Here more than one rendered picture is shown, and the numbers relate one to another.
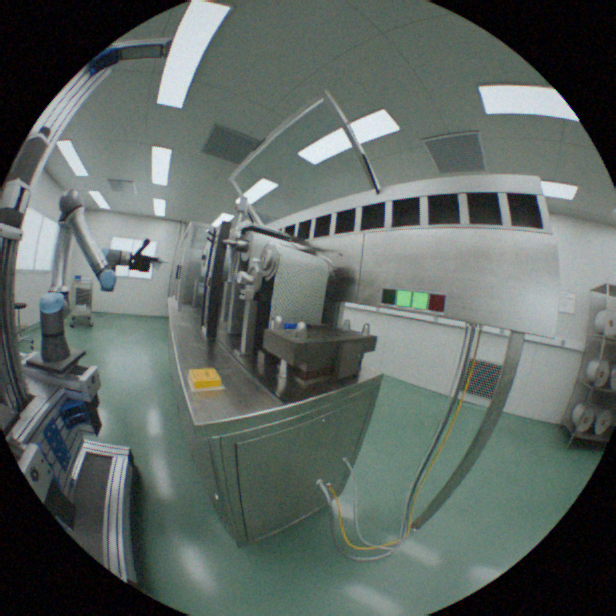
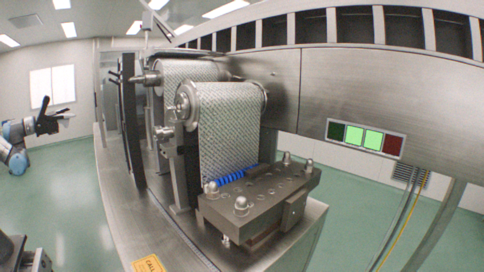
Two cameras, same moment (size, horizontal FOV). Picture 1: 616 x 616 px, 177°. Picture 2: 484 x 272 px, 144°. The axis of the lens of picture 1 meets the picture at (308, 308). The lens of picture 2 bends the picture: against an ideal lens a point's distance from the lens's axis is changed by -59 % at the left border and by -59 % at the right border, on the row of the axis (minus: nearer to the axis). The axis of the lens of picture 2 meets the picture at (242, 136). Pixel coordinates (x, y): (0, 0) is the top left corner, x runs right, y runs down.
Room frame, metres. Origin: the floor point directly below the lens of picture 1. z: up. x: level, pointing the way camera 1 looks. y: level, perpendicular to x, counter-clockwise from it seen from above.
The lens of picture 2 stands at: (0.17, 0.03, 1.31)
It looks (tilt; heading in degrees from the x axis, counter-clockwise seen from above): 16 degrees down; 357
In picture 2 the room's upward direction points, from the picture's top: 1 degrees clockwise
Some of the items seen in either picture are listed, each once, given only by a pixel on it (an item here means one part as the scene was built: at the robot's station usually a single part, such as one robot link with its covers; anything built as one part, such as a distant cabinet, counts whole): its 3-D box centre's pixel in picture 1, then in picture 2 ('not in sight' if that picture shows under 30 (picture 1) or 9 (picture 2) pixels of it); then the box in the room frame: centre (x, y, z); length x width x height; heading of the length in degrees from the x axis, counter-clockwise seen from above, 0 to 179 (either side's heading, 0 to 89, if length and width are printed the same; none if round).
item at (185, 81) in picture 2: (268, 260); (186, 105); (0.69, 0.16, 1.25); 0.15 x 0.01 x 0.15; 41
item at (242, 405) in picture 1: (209, 317); (136, 144); (1.42, 0.75, 0.88); 2.52 x 0.66 x 0.04; 41
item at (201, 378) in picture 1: (204, 378); (148, 270); (0.41, 0.23, 0.91); 0.07 x 0.07 x 0.02; 41
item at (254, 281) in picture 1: (247, 314); (173, 170); (0.69, 0.21, 1.05); 0.06 x 0.05 x 0.31; 131
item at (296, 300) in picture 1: (300, 303); (233, 149); (0.72, 0.03, 1.11); 0.23 x 0.01 x 0.18; 131
